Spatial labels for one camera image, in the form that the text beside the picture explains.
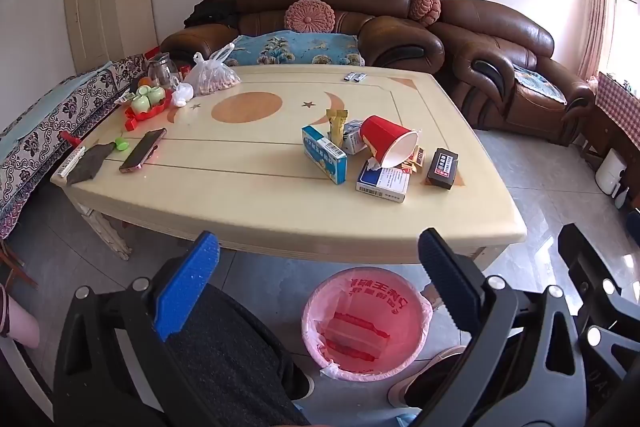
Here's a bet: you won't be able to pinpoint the blue yellow medicine box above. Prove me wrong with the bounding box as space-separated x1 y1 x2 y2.
301 126 348 185

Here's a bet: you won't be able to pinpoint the white air fryer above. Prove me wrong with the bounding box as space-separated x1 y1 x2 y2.
595 149 626 196

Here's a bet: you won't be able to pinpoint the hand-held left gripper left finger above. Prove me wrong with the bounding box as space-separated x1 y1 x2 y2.
52 231 223 427

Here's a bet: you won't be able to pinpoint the red tray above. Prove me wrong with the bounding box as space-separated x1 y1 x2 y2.
117 86 174 131

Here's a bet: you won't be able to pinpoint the person's right leg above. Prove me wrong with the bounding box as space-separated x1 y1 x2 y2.
405 357 476 408

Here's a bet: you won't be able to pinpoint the wooden cabinet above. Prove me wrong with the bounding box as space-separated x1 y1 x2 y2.
580 107 640 178

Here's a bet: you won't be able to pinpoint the pink round cushion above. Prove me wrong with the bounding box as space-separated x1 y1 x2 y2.
285 0 336 35
407 0 442 28

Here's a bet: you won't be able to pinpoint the red paper cup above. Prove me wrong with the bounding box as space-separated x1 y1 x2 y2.
360 114 419 168

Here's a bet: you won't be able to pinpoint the black box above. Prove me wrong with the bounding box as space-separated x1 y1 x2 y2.
426 148 461 190

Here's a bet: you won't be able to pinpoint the blue white box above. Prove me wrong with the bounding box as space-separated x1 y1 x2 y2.
356 159 412 204

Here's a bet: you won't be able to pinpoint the red checked tablecloth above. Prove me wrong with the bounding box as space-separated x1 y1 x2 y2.
595 72 640 148

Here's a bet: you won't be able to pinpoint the brown leather armchair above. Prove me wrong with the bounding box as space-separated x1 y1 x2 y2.
430 0 596 148

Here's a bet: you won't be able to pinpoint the cream wardrobe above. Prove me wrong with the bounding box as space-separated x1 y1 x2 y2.
62 0 151 75

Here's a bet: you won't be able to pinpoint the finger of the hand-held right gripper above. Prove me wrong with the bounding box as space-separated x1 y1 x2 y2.
582 324 640 388
557 223 640 323

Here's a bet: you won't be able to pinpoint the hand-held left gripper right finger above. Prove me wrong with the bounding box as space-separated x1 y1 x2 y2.
418 228 589 427

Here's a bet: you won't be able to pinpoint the pink lined waste bin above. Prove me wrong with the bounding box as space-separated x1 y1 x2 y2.
301 266 432 382

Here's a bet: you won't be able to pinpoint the person's light shoe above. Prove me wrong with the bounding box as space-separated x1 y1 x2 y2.
387 346 468 408

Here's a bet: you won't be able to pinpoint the plastic bag of peanuts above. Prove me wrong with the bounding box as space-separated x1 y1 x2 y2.
185 44 242 96

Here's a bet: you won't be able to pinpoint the small white plastic bag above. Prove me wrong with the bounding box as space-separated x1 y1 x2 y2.
172 83 195 108

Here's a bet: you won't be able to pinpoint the black white patterned cover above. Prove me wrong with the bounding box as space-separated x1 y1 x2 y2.
0 54 147 239

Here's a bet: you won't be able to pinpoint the white remote control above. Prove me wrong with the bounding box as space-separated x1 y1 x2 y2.
55 146 86 178

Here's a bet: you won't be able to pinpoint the person's left leg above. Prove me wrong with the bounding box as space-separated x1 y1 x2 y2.
165 282 312 427

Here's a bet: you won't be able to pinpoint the wooden chair legs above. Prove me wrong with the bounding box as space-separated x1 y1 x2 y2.
0 238 39 292

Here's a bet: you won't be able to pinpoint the pink smartphone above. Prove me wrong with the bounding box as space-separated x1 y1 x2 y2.
119 128 168 174

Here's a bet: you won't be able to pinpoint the black clothing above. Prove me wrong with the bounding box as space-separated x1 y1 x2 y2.
184 0 241 30

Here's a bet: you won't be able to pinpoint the person's leg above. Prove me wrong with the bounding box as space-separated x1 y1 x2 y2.
165 282 312 427
405 357 476 408

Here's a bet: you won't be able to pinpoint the glass teapot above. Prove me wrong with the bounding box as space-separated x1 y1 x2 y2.
145 52 180 88

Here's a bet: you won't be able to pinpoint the yellow sachet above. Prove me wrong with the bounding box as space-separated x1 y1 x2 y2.
326 109 349 148

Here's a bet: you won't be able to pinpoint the blue patterned seat cover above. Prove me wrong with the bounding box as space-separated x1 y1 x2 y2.
225 32 362 68

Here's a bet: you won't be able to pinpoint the blue white milk carton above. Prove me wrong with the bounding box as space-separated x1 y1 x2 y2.
341 119 372 155

